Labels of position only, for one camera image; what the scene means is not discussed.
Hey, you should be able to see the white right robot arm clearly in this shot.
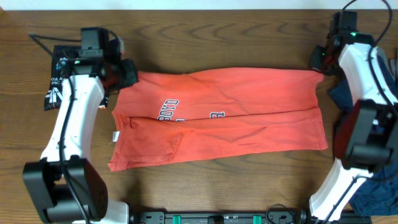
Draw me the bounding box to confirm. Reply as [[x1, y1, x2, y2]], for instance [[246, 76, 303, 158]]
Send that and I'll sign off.
[[300, 31, 397, 223]]

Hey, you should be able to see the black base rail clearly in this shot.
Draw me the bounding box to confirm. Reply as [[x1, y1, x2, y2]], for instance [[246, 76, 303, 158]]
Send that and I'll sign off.
[[128, 205, 324, 224]]

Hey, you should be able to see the black folded printed shirt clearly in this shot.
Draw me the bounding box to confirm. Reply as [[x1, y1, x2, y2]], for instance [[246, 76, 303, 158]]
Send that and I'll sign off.
[[44, 45, 109, 111]]

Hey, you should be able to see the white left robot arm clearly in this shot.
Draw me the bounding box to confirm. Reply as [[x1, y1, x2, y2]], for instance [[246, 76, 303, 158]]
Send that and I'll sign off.
[[22, 58, 138, 223]]

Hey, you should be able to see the orange soccer t-shirt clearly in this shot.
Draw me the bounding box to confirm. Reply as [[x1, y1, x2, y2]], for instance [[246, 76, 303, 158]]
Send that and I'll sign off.
[[108, 67, 328, 171]]

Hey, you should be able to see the navy blue garment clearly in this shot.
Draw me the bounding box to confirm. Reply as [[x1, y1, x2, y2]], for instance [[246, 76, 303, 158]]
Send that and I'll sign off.
[[328, 48, 397, 216]]

